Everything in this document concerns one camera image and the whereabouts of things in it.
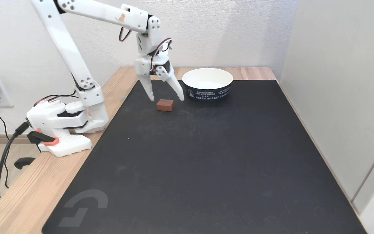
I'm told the thick black cable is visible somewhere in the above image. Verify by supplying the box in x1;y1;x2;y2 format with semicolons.
0;121;31;201

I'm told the black desk mat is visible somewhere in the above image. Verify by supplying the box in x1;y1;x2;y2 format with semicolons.
42;80;368;234

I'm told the red black gripper servo wire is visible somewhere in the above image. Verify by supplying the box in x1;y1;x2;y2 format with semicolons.
150;37;173;74

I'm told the red black base servo wire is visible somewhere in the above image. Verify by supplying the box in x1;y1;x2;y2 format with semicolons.
32;90;79;108

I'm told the brown block toy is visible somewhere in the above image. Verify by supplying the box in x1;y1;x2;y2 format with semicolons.
156;99;174;112

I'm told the white wall outlet plate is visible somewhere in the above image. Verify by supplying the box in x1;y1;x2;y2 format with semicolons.
0;77;14;108

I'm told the red black elbow servo wire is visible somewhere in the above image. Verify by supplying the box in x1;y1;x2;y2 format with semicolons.
118;27;132;42

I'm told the white paper bowl navy print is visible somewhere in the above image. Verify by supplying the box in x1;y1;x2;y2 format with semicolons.
182;68;234;103

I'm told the white cabinet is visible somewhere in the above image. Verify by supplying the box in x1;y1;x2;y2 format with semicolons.
278;0;374;234

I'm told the black orange table clamp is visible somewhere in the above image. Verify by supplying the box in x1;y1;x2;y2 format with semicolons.
14;129;60;170

